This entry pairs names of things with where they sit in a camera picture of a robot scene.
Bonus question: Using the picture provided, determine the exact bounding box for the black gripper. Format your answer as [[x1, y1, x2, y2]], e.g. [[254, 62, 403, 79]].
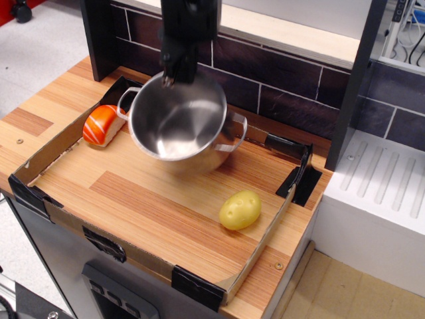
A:
[[160, 0, 222, 87]]

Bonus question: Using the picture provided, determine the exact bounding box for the stainless steel pot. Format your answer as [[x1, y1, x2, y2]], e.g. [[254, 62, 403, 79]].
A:
[[116, 73, 248, 175]]

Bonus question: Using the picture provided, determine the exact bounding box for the cardboard fence with black tape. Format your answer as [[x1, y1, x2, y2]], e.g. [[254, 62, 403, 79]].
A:
[[1, 73, 332, 318]]

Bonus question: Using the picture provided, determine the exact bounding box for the salmon nigiri sushi toy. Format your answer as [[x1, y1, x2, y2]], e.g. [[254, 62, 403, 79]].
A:
[[82, 104, 127, 148]]

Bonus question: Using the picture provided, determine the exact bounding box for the yellow toy potato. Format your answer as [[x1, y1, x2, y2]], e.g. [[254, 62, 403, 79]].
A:
[[218, 190, 262, 231]]

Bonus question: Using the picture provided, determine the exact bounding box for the black caster wheel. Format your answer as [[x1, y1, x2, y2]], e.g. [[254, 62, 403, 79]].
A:
[[10, 0, 33, 23]]

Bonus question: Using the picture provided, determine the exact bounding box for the white toy sink drainer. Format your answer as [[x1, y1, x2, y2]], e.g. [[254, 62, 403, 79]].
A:
[[312, 131, 424, 296]]

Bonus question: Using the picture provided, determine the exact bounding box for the grey oven control panel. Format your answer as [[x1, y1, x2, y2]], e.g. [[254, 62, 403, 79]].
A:
[[82, 263, 160, 319]]

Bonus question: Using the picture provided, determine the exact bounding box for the dark grey shelf post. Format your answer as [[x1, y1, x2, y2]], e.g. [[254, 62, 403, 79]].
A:
[[325, 1, 387, 171]]

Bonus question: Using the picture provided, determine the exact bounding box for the black cable bottom left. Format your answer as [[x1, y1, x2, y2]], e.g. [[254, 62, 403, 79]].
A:
[[0, 294, 17, 319]]

